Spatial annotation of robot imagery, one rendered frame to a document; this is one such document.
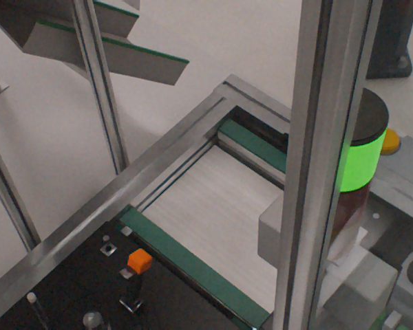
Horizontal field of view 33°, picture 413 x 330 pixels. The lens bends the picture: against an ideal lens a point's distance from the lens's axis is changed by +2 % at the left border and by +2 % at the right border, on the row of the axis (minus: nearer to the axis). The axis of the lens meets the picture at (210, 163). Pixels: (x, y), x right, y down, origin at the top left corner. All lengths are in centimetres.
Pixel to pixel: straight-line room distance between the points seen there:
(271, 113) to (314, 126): 65
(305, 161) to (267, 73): 79
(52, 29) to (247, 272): 40
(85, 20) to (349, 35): 51
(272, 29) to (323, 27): 95
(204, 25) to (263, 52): 13
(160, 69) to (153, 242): 25
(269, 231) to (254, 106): 46
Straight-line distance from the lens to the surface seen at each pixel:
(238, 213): 99
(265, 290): 94
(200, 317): 86
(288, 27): 132
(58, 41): 87
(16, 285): 94
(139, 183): 98
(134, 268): 79
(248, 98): 107
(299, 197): 48
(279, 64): 125
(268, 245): 64
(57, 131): 119
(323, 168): 43
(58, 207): 110
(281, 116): 105
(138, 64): 97
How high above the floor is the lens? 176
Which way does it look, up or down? 54 degrees down
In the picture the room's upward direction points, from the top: 4 degrees counter-clockwise
